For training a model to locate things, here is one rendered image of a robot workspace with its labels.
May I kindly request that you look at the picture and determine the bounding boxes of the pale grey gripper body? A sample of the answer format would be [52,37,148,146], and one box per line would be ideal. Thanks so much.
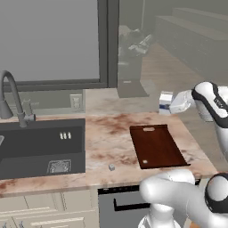
[169,90,194,116]

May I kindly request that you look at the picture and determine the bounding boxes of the white blue milk carton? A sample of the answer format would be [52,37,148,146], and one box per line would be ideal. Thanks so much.
[159,91,175,116]

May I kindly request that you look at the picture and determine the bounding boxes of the dark brown wooden tray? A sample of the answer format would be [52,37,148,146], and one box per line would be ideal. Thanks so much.
[129,124,191,170]

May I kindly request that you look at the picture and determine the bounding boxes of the pale grey blurred machine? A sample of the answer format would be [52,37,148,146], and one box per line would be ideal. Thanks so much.
[117,24,155,99]

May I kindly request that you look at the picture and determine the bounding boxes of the grey stepped cabinets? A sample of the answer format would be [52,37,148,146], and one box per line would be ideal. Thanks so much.
[154,6,228,86]

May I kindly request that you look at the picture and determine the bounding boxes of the grey dishwasher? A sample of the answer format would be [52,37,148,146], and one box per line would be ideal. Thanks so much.
[97,184,153,228]

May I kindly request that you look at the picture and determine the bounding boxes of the grey framed window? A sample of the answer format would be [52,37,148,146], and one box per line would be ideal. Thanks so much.
[0,0,120,93]

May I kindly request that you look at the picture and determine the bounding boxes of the cream base cupboards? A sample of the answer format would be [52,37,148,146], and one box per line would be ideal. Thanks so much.
[0,189,100,228]

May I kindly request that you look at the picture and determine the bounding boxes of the black kitchen sink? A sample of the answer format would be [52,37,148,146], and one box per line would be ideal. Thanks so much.
[0,118,87,181]

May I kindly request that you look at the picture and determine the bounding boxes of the grey curved tap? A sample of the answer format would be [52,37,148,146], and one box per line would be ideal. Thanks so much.
[0,69,37,128]

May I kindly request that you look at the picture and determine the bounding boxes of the cream wall socket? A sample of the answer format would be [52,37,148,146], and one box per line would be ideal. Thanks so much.
[69,93,84,111]

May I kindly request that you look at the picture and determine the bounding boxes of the black dishwasher handle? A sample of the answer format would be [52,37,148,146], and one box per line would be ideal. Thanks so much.
[113,198,151,213]

